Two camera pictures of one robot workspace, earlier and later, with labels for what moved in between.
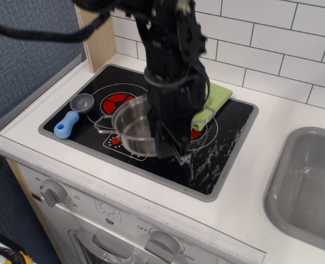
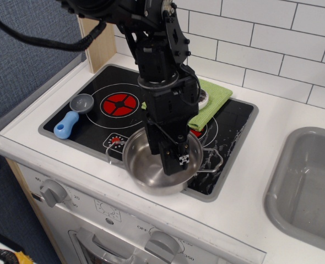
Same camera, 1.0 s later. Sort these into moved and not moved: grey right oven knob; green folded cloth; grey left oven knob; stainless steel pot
Moved: stainless steel pot
Not moved: grey right oven knob; grey left oven knob; green folded cloth
